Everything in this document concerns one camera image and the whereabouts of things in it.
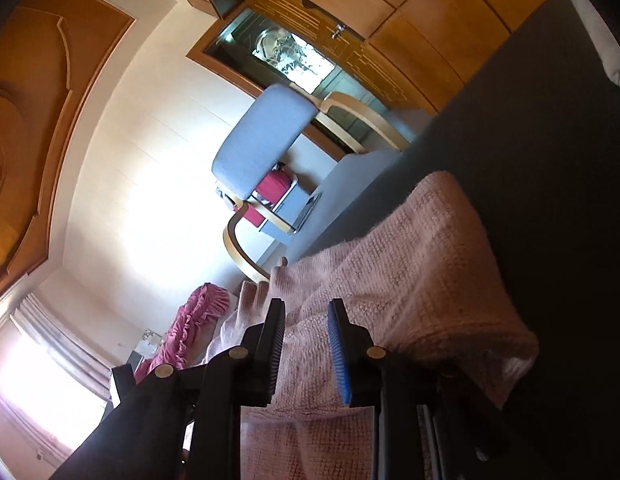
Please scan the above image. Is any pink knit sweater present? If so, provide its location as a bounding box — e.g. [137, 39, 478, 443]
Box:
[207, 171, 539, 479]

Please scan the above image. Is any striped curtain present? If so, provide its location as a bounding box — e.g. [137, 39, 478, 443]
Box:
[10, 292, 114, 401]

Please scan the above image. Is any pink ruffled bedding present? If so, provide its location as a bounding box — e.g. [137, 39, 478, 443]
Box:
[134, 283, 230, 384]

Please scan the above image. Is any red storage box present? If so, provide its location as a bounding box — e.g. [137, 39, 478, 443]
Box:
[244, 169, 293, 228]

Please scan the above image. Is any grey plastic bin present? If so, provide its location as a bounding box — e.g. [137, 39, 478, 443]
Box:
[258, 180, 311, 246]

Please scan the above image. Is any smartphone on chair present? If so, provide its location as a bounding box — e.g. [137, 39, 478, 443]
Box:
[293, 193, 322, 233]

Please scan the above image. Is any grey chair with wooden arms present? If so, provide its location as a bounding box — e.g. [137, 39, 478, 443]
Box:
[211, 84, 414, 283]

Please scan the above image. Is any wooden wardrobe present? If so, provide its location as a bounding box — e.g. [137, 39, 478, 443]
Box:
[154, 0, 572, 116]

